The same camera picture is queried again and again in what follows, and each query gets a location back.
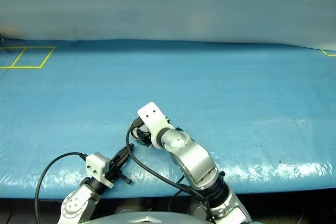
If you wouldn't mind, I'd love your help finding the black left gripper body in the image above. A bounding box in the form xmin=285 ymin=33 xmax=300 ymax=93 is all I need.
xmin=106 ymin=153 xmax=132 ymax=186

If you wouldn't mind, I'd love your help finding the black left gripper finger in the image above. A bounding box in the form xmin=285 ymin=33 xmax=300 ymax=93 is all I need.
xmin=114 ymin=144 xmax=134 ymax=161
xmin=118 ymin=145 xmax=135 ymax=166

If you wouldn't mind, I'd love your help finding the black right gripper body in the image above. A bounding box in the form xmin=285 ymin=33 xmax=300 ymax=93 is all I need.
xmin=128 ymin=118 xmax=153 ymax=148

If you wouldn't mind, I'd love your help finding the dark rounded shape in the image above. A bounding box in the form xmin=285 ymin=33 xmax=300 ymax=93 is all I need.
xmin=114 ymin=205 xmax=138 ymax=216

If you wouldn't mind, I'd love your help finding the grey robot torso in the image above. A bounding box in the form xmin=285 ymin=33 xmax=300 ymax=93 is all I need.
xmin=88 ymin=215 xmax=211 ymax=224

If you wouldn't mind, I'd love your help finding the yellow tape rectangle outline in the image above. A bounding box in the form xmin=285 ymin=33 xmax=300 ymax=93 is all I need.
xmin=0 ymin=46 xmax=56 ymax=70

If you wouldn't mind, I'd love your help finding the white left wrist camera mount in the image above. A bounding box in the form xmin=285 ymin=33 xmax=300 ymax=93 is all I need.
xmin=85 ymin=152 xmax=115 ymax=189

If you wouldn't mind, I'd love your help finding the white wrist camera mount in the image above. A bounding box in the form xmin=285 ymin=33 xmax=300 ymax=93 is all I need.
xmin=85 ymin=152 xmax=115 ymax=189
xmin=136 ymin=101 xmax=172 ymax=149

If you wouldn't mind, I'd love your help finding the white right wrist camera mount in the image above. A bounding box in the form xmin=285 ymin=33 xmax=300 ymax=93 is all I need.
xmin=136 ymin=101 xmax=172 ymax=149

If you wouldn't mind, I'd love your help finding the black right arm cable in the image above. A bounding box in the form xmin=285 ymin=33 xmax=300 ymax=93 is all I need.
xmin=125 ymin=127 xmax=211 ymax=221

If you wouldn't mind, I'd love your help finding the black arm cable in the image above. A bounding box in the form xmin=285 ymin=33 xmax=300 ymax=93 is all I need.
xmin=34 ymin=152 xmax=88 ymax=224
xmin=125 ymin=127 xmax=211 ymax=221

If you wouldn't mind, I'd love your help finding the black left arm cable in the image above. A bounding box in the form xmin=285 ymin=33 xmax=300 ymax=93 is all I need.
xmin=34 ymin=152 xmax=88 ymax=224

